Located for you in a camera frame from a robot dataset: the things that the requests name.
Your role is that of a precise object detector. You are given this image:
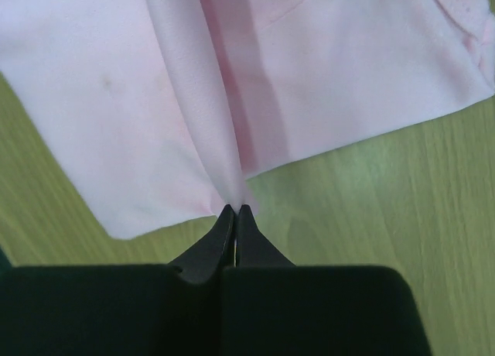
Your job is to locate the pink t-shirt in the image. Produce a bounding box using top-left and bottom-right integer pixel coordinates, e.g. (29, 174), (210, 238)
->
(1, 0), (494, 239)

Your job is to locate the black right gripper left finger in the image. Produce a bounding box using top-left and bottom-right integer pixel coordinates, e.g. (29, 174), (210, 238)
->
(1, 207), (235, 355)

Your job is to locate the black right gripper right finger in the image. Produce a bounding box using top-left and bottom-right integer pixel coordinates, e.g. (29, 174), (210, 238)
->
(222, 206), (432, 355)

